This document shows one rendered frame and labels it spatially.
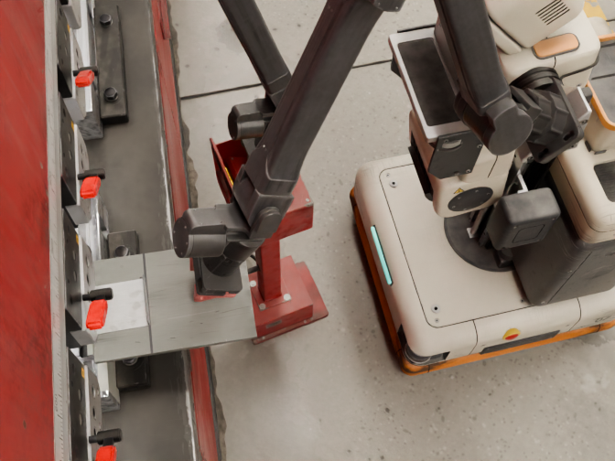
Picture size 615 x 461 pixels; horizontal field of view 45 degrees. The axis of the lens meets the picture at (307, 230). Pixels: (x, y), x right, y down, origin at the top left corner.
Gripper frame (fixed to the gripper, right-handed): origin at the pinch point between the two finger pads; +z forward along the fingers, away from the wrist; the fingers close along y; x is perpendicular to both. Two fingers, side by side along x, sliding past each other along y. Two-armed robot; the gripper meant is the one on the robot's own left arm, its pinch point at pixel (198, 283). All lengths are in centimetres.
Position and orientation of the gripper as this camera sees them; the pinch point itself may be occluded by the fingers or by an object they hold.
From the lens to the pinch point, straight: 124.4
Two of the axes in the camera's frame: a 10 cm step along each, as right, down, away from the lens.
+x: 8.5, 0.7, 5.1
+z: -4.9, 4.5, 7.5
